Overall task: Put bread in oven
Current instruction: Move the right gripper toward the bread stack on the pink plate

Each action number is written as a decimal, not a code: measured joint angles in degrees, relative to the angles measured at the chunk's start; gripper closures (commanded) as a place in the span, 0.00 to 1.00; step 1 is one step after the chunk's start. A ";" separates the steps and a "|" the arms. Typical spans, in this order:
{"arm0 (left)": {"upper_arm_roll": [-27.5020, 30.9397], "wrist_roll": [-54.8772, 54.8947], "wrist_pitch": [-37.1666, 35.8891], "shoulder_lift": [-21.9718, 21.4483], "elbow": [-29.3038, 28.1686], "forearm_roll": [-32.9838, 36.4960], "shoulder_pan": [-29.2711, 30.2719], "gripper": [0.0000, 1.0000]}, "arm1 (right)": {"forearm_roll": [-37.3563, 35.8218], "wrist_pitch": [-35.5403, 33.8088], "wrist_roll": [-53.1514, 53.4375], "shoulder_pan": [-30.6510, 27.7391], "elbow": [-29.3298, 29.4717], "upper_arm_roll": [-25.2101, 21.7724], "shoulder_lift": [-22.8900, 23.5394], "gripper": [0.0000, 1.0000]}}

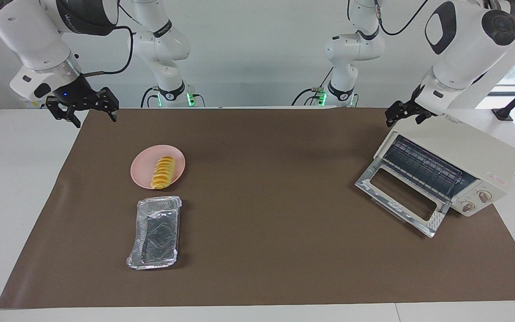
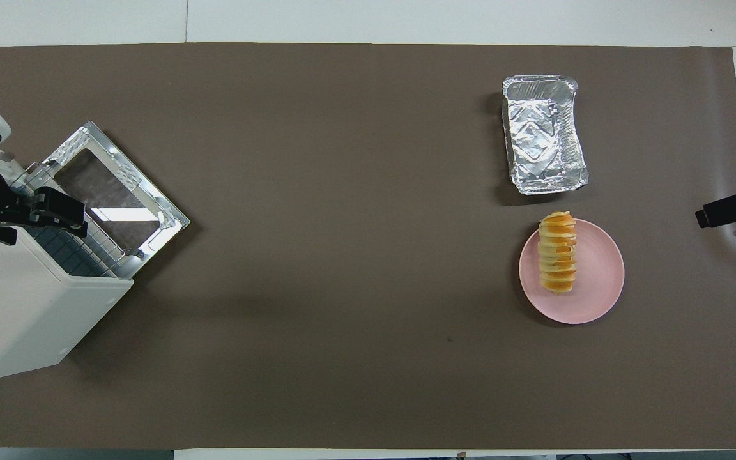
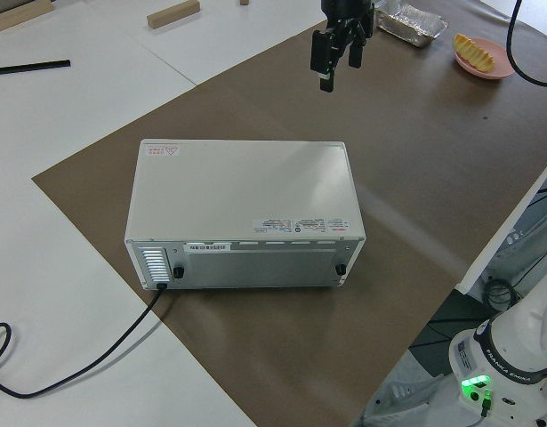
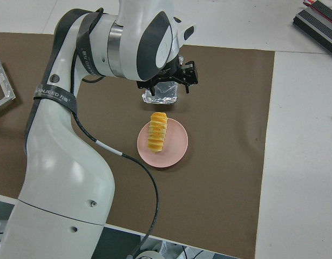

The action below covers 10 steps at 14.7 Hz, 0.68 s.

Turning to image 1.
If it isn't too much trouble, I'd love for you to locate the cream toaster oven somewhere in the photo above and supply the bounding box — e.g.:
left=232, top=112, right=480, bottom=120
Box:
left=355, top=114, right=515, bottom=238

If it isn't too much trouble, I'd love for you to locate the black base cable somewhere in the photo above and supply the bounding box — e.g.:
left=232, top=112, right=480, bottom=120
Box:
left=140, top=86, right=160, bottom=108
left=291, top=67, right=335, bottom=107

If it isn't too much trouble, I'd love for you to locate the black left base cable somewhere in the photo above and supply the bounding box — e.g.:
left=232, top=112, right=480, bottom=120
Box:
left=291, top=67, right=335, bottom=107

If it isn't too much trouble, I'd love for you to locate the brown table mat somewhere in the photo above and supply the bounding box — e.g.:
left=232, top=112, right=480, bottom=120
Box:
left=0, top=107, right=515, bottom=310

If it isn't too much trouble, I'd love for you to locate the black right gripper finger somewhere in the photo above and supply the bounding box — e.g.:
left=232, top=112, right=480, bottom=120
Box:
left=101, top=87, right=120, bottom=123
left=46, top=97, right=82, bottom=128

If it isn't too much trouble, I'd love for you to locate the pink round plate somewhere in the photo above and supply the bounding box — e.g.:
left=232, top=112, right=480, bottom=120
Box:
left=131, top=144, right=186, bottom=190

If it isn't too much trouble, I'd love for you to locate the black right base cable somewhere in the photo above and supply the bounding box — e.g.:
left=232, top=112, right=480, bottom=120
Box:
left=140, top=86, right=160, bottom=108

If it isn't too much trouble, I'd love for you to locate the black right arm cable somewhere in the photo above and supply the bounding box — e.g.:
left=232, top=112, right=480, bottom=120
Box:
left=81, top=25, right=134, bottom=77

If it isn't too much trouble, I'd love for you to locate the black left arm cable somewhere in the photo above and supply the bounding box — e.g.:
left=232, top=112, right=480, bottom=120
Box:
left=373, top=0, right=430, bottom=37

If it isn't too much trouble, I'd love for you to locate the aluminium foil tray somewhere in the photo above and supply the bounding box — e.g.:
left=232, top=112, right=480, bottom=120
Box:
left=126, top=195, right=182, bottom=270

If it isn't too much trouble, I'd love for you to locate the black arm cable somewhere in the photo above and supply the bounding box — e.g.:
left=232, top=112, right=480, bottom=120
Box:
left=373, top=0, right=430, bottom=37
left=81, top=25, right=134, bottom=77

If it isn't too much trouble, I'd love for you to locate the sliced yellow bread loaf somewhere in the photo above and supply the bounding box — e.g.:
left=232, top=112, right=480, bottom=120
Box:
left=151, top=156, right=176, bottom=190

